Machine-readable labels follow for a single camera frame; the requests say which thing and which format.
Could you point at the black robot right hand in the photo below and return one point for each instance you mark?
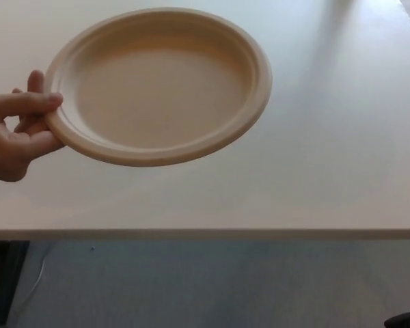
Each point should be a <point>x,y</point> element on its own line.
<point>408,321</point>

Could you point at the dark furniture piece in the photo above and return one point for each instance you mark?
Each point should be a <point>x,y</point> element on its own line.
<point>3,287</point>

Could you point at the beige round paper plate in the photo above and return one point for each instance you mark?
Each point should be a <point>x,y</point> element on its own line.
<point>157,92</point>

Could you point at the person's bare hand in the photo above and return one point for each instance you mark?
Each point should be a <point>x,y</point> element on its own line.
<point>7,136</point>

